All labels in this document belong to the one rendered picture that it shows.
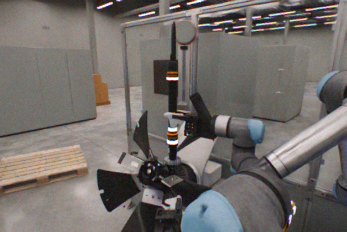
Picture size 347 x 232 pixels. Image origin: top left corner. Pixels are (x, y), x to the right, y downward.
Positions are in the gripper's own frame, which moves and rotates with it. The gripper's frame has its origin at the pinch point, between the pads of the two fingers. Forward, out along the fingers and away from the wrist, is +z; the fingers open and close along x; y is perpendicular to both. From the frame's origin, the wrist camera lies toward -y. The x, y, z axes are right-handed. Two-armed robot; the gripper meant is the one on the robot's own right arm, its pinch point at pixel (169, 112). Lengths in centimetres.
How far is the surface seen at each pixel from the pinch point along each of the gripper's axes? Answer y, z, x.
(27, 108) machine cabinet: 92, 518, 171
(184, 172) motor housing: 32.1, -0.9, 12.4
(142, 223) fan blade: 44.7, 4.3, -13.3
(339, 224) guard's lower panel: 65, -72, 59
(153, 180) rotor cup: 28.5, 3.8, -5.9
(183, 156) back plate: 32.6, 8.5, 29.0
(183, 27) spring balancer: -42, 28, 61
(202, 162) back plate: 32.5, -4.0, 26.8
